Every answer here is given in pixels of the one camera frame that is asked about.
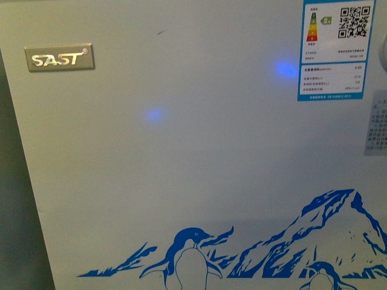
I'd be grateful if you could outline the white chest freezer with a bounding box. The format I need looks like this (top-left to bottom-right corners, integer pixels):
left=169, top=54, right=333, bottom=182
left=1, top=1, right=386, bottom=289

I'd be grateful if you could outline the silver SAST logo plate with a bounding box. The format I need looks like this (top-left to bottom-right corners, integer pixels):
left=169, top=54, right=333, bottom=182
left=24, top=43, right=96, bottom=73

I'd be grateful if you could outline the energy rating label sticker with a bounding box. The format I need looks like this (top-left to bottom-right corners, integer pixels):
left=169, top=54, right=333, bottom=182
left=298, top=1, right=376, bottom=102

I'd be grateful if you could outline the grey instruction sticker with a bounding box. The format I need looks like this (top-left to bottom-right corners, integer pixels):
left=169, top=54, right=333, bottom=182
left=364, top=89, right=387, bottom=156

